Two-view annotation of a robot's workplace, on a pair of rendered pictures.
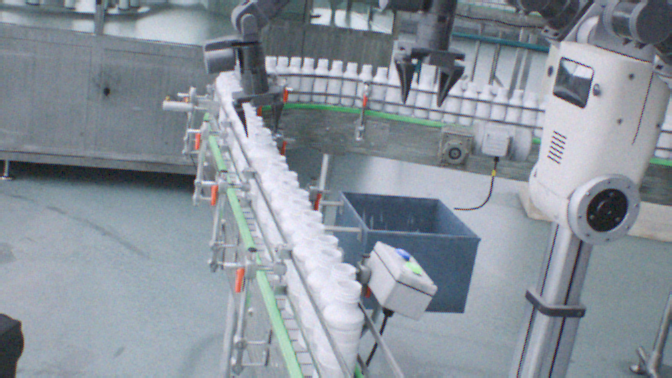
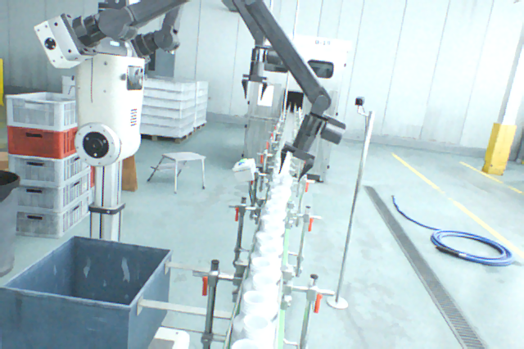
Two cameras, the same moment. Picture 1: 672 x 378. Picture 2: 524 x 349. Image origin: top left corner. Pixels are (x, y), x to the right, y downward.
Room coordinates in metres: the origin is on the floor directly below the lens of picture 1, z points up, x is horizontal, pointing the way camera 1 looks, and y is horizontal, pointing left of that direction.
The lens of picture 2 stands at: (2.95, 0.48, 1.49)
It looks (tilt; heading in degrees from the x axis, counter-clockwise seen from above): 13 degrees down; 198
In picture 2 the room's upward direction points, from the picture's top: 7 degrees clockwise
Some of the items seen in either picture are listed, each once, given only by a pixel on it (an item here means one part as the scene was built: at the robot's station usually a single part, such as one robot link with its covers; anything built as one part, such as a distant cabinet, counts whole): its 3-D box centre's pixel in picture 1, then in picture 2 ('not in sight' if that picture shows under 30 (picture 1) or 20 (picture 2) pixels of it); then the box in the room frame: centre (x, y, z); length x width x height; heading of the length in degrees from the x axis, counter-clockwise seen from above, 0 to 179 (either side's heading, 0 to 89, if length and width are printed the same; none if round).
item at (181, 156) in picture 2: not in sight; (177, 169); (-1.25, -2.12, 0.21); 0.61 x 0.47 x 0.41; 69
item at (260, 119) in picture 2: not in sight; (292, 106); (-3.43, -1.35, 1.05); 1.60 x 1.40 x 2.10; 16
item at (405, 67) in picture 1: (416, 77); (259, 89); (1.42, -0.11, 1.43); 0.07 x 0.07 x 0.09; 16
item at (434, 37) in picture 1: (433, 36); (256, 70); (1.42, -0.13, 1.51); 0.10 x 0.07 x 0.07; 106
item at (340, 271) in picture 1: (335, 316); not in sight; (1.19, -0.04, 1.08); 0.06 x 0.06 x 0.17
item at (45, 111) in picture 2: not in sight; (52, 110); (0.47, -2.27, 1.00); 0.61 x 0.41 x 0.22; 23
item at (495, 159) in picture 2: not in sight; (498, 148); (-6.86, 2.45, 0.55); 0.40 x 0.40 x 1.10; 16
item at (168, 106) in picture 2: not in sight; (164, 108); (-4.02, -4.23, 0.59); 1.24 x 1.03 x 1.17; 18
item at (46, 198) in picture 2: not in sight; (52, 187); (0.47, -2.26, 0.33); 0.61 x 0.41 x 0.22; 22
